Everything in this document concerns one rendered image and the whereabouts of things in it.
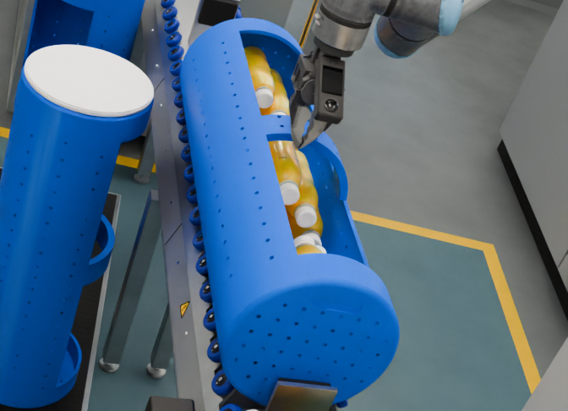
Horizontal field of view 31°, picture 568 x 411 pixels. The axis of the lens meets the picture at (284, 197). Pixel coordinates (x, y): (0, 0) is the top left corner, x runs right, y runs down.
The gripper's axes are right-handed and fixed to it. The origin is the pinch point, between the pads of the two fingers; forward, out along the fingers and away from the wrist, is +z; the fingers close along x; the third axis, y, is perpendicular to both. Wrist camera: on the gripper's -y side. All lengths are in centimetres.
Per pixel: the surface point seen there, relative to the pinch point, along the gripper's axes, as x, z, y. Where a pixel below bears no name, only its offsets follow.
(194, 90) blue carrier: 13.8, 11.0, 32.2
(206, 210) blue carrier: 14.2, 13.6, -5.4
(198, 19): 4, 23, 92
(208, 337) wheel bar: 10.7, 30.3, -19.6
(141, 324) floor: -4, 124, 84
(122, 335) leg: 6, 109, 62
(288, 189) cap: 0.2, 8.1, -2.9
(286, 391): 3.3, 19.8, -41.3
